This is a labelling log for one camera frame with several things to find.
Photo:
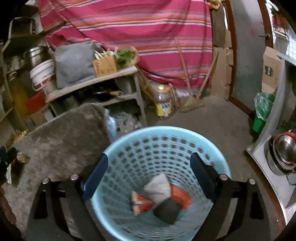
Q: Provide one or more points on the white crumpled wrapper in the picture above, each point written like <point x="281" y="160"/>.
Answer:
<point x="158" y="189"/>

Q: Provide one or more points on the pink striped cloth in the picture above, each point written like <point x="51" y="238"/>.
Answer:
<point x="173" y="38"/>

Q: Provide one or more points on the orange wrapper piece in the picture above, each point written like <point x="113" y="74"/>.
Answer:
<point x="180" y="196"/>

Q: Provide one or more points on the red white snack wrapper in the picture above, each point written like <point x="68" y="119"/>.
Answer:
<point x="140" y="203"/>

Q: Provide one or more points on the black crumpled trash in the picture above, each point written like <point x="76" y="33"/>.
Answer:
<point x="168" y="211"/>

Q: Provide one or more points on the steel pot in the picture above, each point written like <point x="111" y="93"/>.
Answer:
<point x="35" y="56"/>

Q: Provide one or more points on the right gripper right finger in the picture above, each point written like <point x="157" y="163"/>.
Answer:
<point x="250" y="220"/>

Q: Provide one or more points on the white plastic bucket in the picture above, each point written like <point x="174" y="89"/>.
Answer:
<point x="42" y="74"/>

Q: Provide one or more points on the light blue plastic basket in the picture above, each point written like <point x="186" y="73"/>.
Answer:
<point x="136" y="158"/>

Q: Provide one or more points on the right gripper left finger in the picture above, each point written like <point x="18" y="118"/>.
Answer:
<point x="47" y="220"/>

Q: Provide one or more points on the cardboard box on right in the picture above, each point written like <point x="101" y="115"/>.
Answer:
<point x="271" y="70"/>

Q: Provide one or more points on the wicker utensil box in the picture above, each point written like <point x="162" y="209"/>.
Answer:
<point x="104" y="66"/>

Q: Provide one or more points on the yellow label oil bottle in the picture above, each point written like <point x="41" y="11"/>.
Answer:
<point x="163" y="106"/>

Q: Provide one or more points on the red plastic basin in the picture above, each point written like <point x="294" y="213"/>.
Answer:
<point x="37" y="102"/>

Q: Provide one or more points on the grey low shelf table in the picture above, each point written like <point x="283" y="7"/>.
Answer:
<point x="121" y="86"/>

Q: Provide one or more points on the grey cushion bag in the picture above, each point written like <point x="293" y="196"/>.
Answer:
<point x="74" y="63"/>

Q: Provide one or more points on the green vegetable bunch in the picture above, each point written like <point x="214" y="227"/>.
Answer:
<point x="126" y="57"/>

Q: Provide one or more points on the straw broom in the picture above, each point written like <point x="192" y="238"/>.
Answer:
<point x="191" y="102"/>

